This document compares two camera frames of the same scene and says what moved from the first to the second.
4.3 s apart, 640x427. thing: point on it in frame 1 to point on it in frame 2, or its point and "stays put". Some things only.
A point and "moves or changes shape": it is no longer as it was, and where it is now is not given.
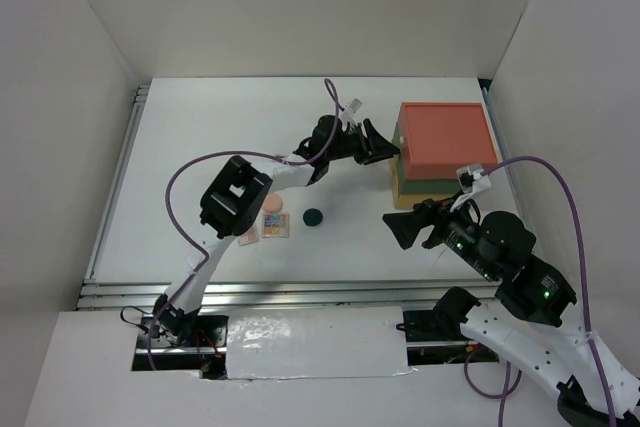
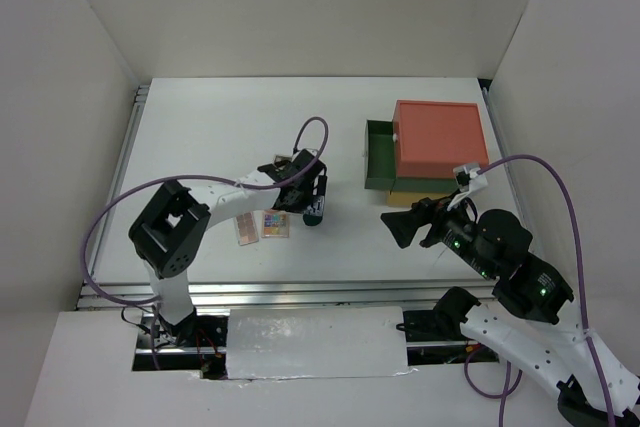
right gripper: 403,225 stays put
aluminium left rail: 139,99 stays put
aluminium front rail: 282,294 stays put
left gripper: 373,148 to 316,207
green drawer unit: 418,186 moves or changes shape
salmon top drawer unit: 439,138 stays put
